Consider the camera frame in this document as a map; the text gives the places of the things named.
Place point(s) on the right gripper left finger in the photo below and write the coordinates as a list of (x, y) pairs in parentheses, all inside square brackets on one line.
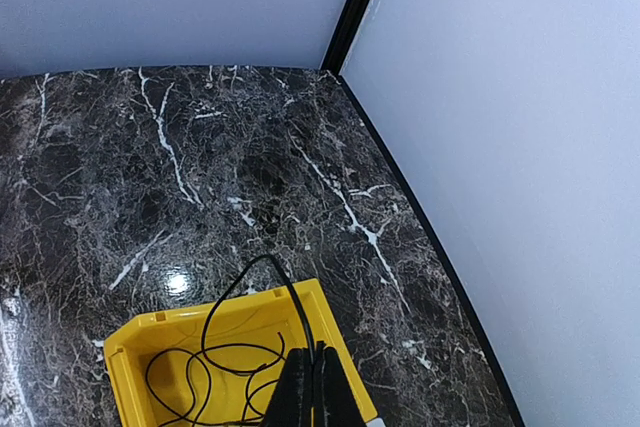
[(292, 399)]

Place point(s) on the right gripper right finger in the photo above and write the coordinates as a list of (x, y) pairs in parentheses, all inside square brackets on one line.
[(334, 401)]

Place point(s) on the yellow bin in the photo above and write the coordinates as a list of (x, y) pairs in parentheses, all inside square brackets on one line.
[(205, 365)]

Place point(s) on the left black frame post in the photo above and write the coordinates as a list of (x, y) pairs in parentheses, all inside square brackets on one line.
[(347, 26)]

